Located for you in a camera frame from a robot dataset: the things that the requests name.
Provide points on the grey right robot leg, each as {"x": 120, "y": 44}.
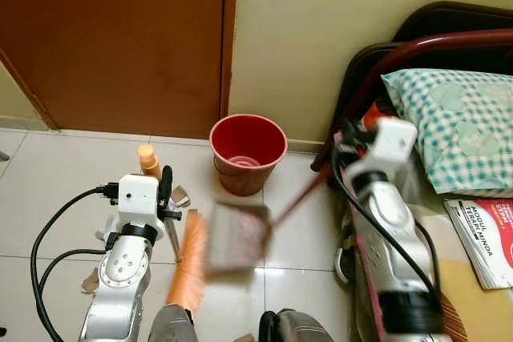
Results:
{"x": 296, "y": 327}

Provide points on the brown wooden door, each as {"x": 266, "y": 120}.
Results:
{"x": 112, "y": 38}

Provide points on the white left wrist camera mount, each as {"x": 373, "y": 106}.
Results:
{"x": 138, "y": 202}

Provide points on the dark red metal bed frame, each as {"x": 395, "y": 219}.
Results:
{"x": 425, "y": 44}

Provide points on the crumpled paper scrap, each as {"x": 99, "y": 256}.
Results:
{"x": 90, "y": 280}
{"x": 179, "y": 196}

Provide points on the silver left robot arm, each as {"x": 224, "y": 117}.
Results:
{"x": 124, "y": 270}

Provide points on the grey robot leg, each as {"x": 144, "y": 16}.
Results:
{"x": 296, "y": 327}
{"x": 171, "y": 326}

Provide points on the orange bristle broom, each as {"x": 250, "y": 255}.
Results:
{"x": 189, "y": 262}

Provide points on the yellow patterned bed sheet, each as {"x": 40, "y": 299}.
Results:
{"x": 473, "y": 314}

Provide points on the green checked pillow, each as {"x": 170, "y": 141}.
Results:
{"x": 457, "y": 130}

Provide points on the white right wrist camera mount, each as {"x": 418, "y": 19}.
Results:
{"x": 393, "y": 143}

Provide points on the grey left robot leg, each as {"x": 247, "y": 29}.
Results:
{"x": 171, "y": 326}

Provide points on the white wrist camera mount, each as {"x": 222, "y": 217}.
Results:
{"x": 393, "y": 143}
{"x": 138, "y": 202}

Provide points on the red plastic bucket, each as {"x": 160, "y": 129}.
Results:
{"x": 244, "y": 175}

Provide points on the red and white book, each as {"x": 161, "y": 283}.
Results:
{"x": 489, "y": 238}

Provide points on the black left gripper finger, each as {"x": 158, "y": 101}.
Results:
{"x": 167, "y": 180}

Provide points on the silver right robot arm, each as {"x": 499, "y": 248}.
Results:
{"x": 393, "y": 254}

